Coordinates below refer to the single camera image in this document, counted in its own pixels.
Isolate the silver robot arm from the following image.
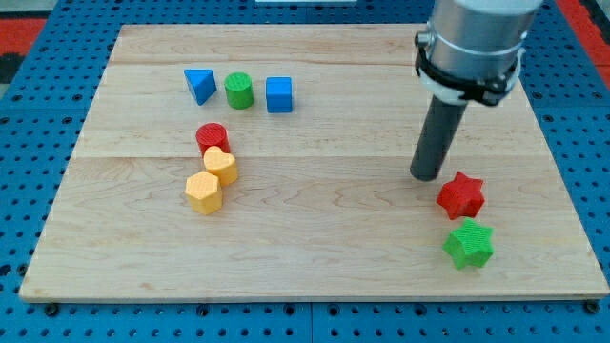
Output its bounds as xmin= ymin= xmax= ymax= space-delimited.
xmin=415 ymin=0 xmax=542 ymax=106

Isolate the yellow heart block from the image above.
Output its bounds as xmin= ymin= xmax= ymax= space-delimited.
xmin=203 ymin=146 xmax=238 ymax=186

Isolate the red star block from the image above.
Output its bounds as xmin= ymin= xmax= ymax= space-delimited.
xmin=437 ymin=171 xmax=485 ymax=220

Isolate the green star block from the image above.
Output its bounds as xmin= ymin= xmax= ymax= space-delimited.
xmin=442 ymin=217 xmax=495 ymax=270

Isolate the wooden board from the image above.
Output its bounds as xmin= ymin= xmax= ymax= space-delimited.
xmin=19 ymin=25 xmax=609 ymax=303

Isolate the blue cube block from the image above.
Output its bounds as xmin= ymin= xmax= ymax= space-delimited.
xmin=265 ymin=76 xmax=293 ymax=113

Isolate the red cylinder block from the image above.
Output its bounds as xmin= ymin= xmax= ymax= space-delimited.
xmin=195 ymin=122 xmax=231 ymax=156

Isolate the yellow hexagon block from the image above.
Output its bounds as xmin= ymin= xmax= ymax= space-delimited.
xmin=185 ymin=171 xmax=223 ymax=215

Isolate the green cylinder block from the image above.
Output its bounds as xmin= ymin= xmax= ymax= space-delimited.
xmin=224 ymin=71 xmax=254 ymax=110

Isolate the blue triangular prism block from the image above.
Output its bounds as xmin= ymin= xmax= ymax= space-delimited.
xmin=184 ymin=69 xmax=217 ymax=106

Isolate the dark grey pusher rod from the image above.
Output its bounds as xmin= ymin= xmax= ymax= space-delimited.
xmin=410 ymin=96 xmax=467 ymax=181

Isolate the black cable clamp ring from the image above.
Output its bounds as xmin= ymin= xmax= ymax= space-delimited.
xmin=414 ymin=30 xmax=524 ymax=108

